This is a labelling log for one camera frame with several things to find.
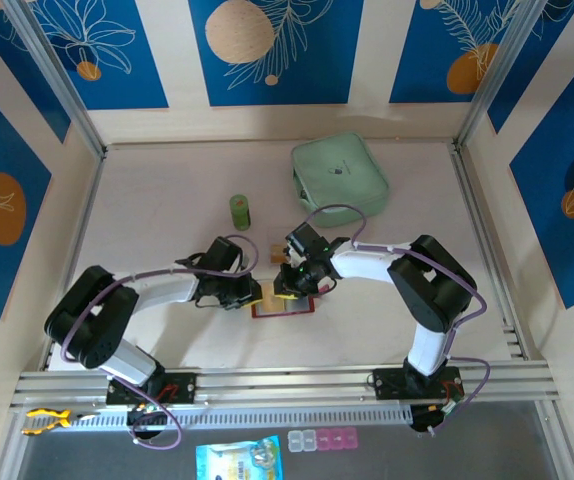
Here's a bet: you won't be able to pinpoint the green cylindrical can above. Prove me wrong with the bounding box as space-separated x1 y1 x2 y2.
228 193 252 232

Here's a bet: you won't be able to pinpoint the blue snack bag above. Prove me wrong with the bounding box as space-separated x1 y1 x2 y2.
195 433 286 480

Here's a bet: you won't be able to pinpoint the grey slotted cable duct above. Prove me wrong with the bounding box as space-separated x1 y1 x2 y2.
74 405 413 430

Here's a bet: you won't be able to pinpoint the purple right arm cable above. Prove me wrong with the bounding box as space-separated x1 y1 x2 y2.
302 203 493 439

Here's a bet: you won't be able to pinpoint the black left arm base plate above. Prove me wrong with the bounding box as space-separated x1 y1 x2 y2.
105 370 199 406

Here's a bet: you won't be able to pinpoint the aluminium frame post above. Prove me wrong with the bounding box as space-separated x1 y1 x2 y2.
4 0 107 159
454 0 551 151

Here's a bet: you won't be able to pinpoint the yellow handled pliers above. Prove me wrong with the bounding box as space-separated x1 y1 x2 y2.
22 407 101 436

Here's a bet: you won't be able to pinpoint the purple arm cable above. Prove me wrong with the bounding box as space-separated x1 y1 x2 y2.
60 233 261 451
302 203 493 439

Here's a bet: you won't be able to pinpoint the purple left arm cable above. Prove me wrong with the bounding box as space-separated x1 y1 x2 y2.
60 233 261 451

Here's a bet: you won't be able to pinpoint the aluminium mounting rail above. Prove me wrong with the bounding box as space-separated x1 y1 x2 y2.
9 363 561 412

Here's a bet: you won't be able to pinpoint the aluminium table side rail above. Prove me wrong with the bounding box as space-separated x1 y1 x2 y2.
451 149 526 361
40 149 108 372

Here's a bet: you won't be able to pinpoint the black under-rail mount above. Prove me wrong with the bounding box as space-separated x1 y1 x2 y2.
126 405 168 444
409 403 443 437

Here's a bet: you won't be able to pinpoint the red card holder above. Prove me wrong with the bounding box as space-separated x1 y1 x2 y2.
250 280 317 321

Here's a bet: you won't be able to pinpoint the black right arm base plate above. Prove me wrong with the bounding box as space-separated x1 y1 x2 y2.
372 367 464 401

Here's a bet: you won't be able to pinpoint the clear and pink pill organizer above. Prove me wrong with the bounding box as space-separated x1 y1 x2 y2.
286 428 358 454

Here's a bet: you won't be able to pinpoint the mint green zip pouch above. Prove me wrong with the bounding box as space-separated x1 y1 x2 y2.
290 131 391 229

